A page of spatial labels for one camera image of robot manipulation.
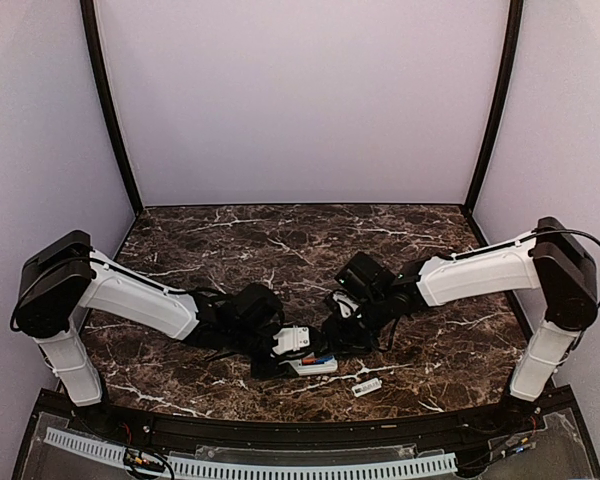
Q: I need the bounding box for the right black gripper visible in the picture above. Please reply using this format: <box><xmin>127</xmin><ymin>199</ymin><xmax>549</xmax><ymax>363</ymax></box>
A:
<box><xmin>316</xmin><ymin>293</ymin><xmax>392</xmax><ymax>360</ymax></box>

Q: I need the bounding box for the blue AAA battery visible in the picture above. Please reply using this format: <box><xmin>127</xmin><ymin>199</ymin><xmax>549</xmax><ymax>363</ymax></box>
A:
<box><xmin>315</xmin><ymin>356</ymin><xmax>333</xmax><ymax>364</ymax></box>

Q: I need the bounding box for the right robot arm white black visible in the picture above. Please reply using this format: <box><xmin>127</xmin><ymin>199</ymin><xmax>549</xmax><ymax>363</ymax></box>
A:
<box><xmin>321</xmin><ymin>217</ymin><xmax>600</xmax><ymax>434</ymax></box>

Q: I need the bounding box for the left black frame post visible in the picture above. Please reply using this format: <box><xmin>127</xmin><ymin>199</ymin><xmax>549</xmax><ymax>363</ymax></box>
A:
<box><xmin>79</xmin><ymin>0</ymin><xmax>144</xmax><ymax>216</ymax></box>

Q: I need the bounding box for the white slotted cable duct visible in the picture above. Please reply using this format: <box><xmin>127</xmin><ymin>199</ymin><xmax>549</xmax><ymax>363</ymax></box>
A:
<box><xmin>44</xmin><ymin>427</ymin><xmax>457</xmax><ymax>479</ymax></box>

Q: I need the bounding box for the white battery cover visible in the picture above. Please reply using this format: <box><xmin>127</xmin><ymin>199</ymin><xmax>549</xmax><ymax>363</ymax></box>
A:
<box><xmin>352</xmin><ymin>378</ymin><xmax>382</xmax><ymax>397</ymax></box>

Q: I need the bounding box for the black frame post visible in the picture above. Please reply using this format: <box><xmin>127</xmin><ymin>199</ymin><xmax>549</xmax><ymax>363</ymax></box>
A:
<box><xmin>79</xmin><ymin>0</ymin><xmax>144</xmax><ymax>216</ymax></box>
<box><xmin>463</xmin><ymin>0</ymin><xmax>524</xmax><ymax>217</ymax></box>

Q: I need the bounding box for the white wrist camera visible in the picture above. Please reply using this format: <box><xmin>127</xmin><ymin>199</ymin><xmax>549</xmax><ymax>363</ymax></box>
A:
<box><xmin>324</xmin><ymin>290</ymin><xmax>360</xmax><ymax>321</ymax></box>
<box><xmin>272</xmin><ymin>326</ymin><xmax>311</xmax><ymax>356</ymax></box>

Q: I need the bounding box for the white remote control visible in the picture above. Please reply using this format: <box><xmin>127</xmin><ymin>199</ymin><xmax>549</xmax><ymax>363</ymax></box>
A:
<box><xmin>287</xmin><ymin>355</ymin><xmax>338</xmax><ymax>377</ymax></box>

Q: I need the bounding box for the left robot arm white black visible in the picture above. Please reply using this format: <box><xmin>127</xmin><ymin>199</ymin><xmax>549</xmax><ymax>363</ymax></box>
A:
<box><xmin>10</xmin><ymin>230</ymin><xmax>309</xmax><ymax>436</ymax></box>

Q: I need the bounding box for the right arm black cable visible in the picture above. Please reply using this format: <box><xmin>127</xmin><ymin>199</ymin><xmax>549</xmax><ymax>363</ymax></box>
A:
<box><xmin>532</xmin><ymin>227</ymin><xmax>600</xmax><ymax>311</ymax></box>

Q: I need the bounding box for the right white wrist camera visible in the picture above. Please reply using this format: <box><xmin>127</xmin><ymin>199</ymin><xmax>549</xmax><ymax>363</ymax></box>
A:
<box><xmin>324</xmin><ymin>290</ymin><xmax>360</xmax><ymax>321</ymax></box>

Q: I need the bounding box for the black front rail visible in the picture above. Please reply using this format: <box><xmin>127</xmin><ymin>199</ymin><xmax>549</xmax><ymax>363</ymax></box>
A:
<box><xmin>34</xmin><ymin>389</ymin><xmax>576</xmax><ymax>454</ymax></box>

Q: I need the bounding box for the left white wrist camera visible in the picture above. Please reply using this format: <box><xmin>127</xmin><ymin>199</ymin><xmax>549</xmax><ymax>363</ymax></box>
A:
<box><xmin>272</xmin><ymin>326</ymin><xmax>311</xmax><ymax>356</ymax></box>

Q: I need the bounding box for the right black frame post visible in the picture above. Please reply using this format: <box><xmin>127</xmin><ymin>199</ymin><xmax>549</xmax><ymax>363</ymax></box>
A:
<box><xmin>463</xmin><ymin>0</ymin><xmax>524</xmax><ymax>217</ymax></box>

